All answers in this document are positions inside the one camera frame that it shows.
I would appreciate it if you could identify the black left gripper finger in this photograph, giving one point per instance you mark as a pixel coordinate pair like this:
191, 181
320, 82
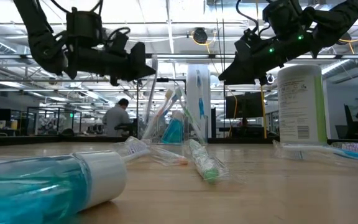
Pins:
138, 62

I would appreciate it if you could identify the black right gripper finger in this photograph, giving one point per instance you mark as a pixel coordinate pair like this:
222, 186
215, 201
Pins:
244, 74

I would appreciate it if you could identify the purple toothbrush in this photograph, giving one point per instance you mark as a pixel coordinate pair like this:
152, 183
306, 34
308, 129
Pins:
357, 148
135, 149
152, 96

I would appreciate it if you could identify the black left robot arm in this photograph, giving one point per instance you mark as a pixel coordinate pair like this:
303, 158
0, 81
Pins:
39, 40

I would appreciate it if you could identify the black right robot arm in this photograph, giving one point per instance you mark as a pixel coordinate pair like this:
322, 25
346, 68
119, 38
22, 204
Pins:
337, 18

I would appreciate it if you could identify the black ceiling-mounted device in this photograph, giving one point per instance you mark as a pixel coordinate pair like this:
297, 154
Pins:
270, 79
200, 35

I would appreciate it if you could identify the clear bag of toiletries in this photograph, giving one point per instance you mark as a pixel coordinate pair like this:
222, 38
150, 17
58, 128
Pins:
162, 80

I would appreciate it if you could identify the white wipes canister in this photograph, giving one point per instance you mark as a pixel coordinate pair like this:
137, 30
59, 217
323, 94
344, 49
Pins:
297, 102

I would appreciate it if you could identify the person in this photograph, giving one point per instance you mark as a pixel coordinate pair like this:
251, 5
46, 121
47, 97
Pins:
117, 118
353, 126

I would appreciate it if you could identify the glass partition booth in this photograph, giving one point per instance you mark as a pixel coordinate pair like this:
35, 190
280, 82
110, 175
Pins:
54, 119

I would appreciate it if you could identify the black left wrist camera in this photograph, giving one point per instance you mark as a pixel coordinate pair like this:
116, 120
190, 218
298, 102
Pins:
118, 40

